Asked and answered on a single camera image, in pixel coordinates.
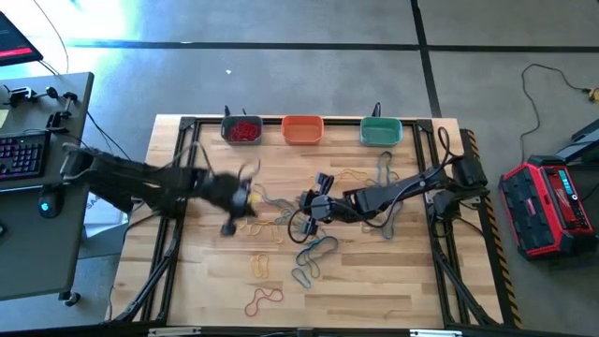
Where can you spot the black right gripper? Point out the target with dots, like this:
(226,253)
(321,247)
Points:
(327,206)

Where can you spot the yellow plug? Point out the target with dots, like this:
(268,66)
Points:
(592,93)

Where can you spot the teal plastic basket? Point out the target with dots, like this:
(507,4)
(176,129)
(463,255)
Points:
(381,132)

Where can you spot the black keyboard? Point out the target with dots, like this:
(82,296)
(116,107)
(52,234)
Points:
(23,156)

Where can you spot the black desk clamp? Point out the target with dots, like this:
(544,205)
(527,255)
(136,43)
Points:
(56,119)
(28,93)

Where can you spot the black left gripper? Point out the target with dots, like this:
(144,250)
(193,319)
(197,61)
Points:
(224,192)

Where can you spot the grey black case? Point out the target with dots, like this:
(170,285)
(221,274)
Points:
(585,145)

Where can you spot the grey desk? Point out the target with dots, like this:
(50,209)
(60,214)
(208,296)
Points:
(37,243)

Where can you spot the silver metal bracket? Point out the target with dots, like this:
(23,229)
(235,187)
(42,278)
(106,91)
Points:
(175,332)
(435,333)

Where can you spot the grey plastic basket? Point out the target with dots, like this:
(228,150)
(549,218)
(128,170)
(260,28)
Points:
(223,132)

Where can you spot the black desk caster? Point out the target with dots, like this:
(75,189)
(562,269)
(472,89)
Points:
(70,298)

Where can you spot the white paper sheet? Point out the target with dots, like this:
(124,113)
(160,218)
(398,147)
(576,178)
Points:
(96,213)

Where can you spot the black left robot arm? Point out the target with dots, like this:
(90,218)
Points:
(126,180)

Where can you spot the red black tool case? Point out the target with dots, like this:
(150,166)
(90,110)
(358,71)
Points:
(538,206)

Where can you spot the black desk monitor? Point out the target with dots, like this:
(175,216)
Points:
(14,42)

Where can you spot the black computer mouse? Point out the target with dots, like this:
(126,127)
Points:
(49,206)

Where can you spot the orange plastic basket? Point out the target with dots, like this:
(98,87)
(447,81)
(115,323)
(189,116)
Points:
(302,131)

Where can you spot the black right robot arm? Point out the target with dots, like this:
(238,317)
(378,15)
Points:
(398,189)

